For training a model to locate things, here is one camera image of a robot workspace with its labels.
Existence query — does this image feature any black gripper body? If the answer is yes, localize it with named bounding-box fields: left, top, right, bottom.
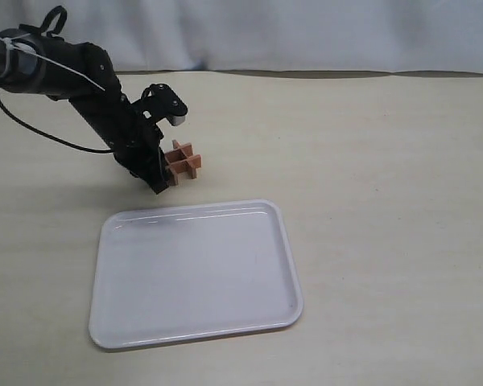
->
left=108, top=96, right=163, bottom=181

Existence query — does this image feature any wooden notched piece two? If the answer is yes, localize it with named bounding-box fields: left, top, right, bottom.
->
left=165, top=154, right=202, bottom=186

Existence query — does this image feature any wooden notched piece three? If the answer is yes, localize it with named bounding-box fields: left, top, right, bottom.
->
left=165, top=157, right=181, bottom=187

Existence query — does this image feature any wooden notched piece one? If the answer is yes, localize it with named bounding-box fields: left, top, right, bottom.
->
left=165, top=142, right=193, bottom=161

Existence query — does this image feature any wooden notched piece four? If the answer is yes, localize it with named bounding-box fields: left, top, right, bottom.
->
left=172, top=140, right=201, bottom=179

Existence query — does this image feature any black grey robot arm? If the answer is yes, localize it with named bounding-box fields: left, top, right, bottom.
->
left=0, top=25, right=188, bottom=194

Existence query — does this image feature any white plastic tray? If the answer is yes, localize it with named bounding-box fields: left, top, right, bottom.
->
left=89, top=199, right=303, bottom=351

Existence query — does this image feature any white zip tie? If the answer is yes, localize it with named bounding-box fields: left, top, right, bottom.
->
left=0, top=29, right=116, bottom=100

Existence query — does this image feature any white backdrop cloth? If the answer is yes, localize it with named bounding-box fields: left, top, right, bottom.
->
left=0, top=0, right=483, bottom=76

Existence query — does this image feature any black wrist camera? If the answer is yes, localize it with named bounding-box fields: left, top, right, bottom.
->
left=140, top=84, right=188, bottom=126

